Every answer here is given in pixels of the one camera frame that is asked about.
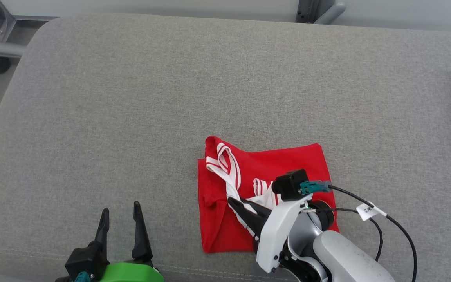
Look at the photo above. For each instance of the red basketball jersey white trim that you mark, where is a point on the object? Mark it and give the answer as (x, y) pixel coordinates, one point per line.
(264, 164)

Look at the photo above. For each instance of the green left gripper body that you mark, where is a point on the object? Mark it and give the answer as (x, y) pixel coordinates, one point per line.
(131, 273)

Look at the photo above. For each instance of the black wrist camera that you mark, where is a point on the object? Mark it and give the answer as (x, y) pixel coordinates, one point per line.
(290, 184)
(84, 258)

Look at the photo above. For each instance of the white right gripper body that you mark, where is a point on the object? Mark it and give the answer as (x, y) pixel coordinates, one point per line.
(278, 231)

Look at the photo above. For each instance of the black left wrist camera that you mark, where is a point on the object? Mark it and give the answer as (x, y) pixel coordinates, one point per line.
(84, 258)

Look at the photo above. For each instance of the grey fabric sofa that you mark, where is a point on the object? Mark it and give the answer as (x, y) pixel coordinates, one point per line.
(131, 117)

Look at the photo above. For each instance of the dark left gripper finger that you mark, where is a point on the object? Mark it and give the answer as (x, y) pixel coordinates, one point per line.
(103, 231)
(141, 243)

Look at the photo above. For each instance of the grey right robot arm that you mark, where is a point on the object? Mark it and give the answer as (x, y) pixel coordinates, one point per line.
(347, 258)

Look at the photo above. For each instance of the grey metal post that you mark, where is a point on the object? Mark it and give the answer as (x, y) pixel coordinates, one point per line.
(319, 9)

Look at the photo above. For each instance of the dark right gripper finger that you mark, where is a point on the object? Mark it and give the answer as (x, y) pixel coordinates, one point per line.
(255, 226)
(253, 209)

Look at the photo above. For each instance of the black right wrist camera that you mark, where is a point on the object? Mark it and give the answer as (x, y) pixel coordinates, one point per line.
(290, 184)

